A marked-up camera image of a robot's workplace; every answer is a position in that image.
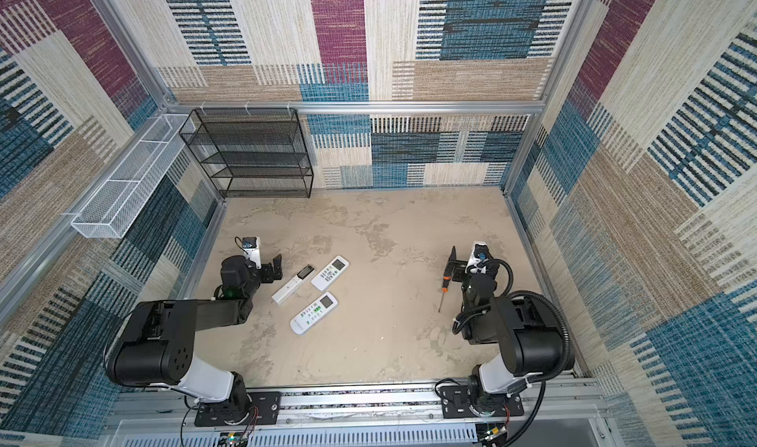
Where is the orange black handle screwdriver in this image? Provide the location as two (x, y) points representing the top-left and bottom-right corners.
(438, 275), (451, 312)

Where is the white remote control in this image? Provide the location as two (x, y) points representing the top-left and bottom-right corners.
(311, 256), (350, 292)
(290, 292), (338, 335)

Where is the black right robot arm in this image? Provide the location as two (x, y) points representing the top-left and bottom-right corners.
(442, 242), (575, 400)

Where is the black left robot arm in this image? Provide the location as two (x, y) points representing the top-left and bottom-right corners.
(106, 255), (283, 406)

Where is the slim white remote black screen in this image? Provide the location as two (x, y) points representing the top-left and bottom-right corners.
(272, 265), (315, 305)

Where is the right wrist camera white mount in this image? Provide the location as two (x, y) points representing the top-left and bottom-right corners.
(466, 242), (491, 275)

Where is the black wire mesh shelf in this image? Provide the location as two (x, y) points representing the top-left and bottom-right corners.
(179, 108), (315, 200)

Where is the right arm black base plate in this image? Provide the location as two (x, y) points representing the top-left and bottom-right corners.
(434, 379), (524, 419)

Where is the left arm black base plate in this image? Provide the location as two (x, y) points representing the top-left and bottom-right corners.
(193, 391), (282, 427)

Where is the white wire mesh basket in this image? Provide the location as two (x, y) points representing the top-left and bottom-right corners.
(71, 114), (189, 239)

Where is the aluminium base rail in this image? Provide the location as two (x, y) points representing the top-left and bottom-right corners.
(98, 374), (624, 446)

